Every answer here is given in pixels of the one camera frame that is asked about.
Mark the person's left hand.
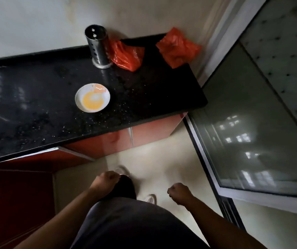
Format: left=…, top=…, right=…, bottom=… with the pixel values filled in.
left=90, top=171, right=121, bottom=195

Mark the person's right hand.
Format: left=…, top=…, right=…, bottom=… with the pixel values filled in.
left=167, top=182, right=194, bottom=206

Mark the person's right forearm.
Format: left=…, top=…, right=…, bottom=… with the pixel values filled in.
left=183, top=196, right=268, bottom=249

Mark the person's left forearm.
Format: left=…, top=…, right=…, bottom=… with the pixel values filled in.
left=14, top=188, right=105, bottom=249

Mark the person's left shoe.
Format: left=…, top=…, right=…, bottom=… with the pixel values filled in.
left=114, top=165, right=131, bottom=178

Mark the person's dark clothing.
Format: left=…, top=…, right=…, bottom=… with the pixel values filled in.
left=70, top=175, right=211, bottom=249

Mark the white bowl with orange residue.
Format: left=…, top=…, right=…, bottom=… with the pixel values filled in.
left=75, top=83, right=111, bottom=113

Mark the open red cabinet door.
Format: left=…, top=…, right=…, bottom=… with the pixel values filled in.
left=0, top=147, right=95, bottom=249

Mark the glass sliding door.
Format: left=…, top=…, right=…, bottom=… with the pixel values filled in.
left=183, top=0, right=297, bottom=230

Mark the orange plastic bag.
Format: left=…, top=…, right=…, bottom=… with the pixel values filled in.
left=156, top=27, right=202, bottom=69
left=109, top=39, right=145, bottom=72

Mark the perforated steel utensil holder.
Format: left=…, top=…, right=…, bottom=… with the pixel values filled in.
left=84, top=24, right=113, bottom=69

